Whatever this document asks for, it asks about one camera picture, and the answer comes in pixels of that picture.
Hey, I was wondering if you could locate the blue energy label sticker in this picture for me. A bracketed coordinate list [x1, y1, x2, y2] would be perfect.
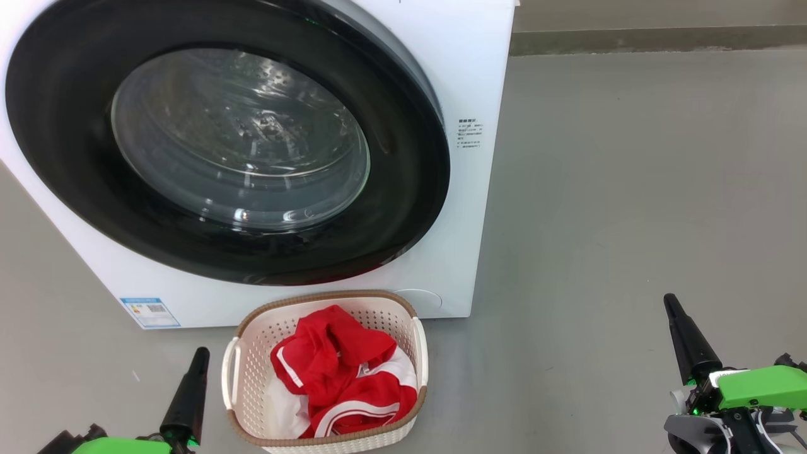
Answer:
[120, 296, 182, 330]

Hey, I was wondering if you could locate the white front-load washing machine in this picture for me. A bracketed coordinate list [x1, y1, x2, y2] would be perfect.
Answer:
[0, 0, 518, 330]

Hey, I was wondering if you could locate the cream basket with brown rim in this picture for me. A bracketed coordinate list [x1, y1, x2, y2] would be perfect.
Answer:
[221, 290, 429, 454]

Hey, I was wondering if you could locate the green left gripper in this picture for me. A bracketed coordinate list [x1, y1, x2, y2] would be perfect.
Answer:
[71, 347, 211, 454]

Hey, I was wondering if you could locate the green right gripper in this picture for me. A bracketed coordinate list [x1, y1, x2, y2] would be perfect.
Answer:
[663, 293, 807, 414]

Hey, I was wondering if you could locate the round white filter cover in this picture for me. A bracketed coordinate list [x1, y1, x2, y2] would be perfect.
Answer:
[391, 288, 444, 313]

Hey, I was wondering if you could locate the printed text label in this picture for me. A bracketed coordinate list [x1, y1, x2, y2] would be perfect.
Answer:
[457, 117, 485, 150]

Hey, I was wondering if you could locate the black round glass washer door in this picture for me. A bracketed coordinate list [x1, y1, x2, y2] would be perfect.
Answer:
[5, 0, 451, 286]

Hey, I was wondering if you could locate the grey skirting board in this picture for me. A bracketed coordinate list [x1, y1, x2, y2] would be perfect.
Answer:
[509, 25, 807, 56]

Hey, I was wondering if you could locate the red and white sports garment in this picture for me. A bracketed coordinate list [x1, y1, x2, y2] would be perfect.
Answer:
[265, 305, 419, 440]

